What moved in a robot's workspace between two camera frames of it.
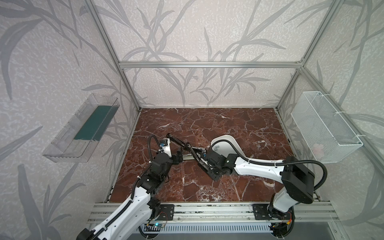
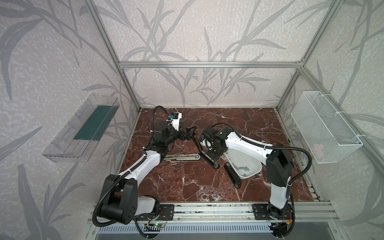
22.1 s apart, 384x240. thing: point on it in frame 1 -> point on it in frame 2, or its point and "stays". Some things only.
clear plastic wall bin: (76, 141) stays
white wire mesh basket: (329, 136) stays
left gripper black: (178, 155) -> (183, 133)
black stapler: (198, 152) -> (233, 175)
